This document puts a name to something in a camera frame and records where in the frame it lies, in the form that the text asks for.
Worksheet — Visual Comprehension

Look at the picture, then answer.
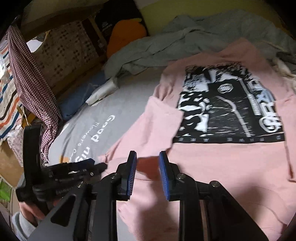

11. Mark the red checked cloth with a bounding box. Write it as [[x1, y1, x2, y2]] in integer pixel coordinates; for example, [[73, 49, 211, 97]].
[[7, 25, 63, 163]]

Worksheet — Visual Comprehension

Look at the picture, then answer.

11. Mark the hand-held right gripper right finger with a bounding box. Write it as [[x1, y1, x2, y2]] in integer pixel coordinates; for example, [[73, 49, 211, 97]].
[[159, 151, 281, 241]]

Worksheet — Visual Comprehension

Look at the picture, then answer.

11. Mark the person's left hand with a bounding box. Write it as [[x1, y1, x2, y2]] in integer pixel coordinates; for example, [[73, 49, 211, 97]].
[[20, 202, 49, 220]]

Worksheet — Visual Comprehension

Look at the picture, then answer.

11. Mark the blue pillow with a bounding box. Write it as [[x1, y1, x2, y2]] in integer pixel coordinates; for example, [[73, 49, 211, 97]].
[[58, 72, 111, 121]]

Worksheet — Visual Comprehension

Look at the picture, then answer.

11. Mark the patterned curtain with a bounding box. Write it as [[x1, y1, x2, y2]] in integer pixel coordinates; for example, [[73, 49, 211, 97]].
[[28, 22, 102, 93]]

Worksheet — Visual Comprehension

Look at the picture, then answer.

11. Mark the orange carrot plush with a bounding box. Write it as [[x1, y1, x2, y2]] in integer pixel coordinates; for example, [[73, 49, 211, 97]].
[[107, 19, 148, 59]]

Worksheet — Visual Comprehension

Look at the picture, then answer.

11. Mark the striped cloth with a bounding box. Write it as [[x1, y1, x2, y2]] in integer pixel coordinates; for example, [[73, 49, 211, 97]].
[[0, 39, 23, 139]]

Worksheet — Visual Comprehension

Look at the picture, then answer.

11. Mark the green bag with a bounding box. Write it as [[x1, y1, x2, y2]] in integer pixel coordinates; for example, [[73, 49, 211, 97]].
[[0, 181, 12, 204]]

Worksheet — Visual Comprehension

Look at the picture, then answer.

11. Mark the small white cloth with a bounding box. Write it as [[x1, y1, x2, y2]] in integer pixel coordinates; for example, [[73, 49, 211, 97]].
[[86, 77, 119, 107]]

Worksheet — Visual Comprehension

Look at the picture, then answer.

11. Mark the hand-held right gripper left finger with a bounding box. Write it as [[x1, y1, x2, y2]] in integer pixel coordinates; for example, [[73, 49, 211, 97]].
[[28, 151, 137, 241]]

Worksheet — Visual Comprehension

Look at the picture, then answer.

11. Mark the pink printed sweatshirt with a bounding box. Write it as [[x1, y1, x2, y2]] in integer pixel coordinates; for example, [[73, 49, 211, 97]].
[[98, 38, 296, 241]]

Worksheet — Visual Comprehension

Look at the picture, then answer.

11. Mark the folded grey garment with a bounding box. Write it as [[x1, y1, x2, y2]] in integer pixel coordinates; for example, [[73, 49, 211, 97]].
[[277, 52, 296, 64]]

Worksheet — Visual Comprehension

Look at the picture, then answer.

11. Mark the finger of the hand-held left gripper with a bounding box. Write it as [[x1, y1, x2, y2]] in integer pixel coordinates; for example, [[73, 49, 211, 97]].
[[47, 159, 108, 186]]

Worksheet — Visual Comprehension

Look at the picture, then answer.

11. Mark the grey duvet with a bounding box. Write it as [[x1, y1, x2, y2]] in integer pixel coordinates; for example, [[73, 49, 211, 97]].
[[105, 11, 296, 78]]

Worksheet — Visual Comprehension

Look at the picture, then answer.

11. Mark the person's left forearm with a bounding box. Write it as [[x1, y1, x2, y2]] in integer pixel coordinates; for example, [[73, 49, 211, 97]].
[[11, 212, 37, 240]]

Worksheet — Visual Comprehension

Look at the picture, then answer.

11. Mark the cardboard box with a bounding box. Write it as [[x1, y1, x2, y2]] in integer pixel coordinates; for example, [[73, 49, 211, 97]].
[[0, 141, 23, 188]]

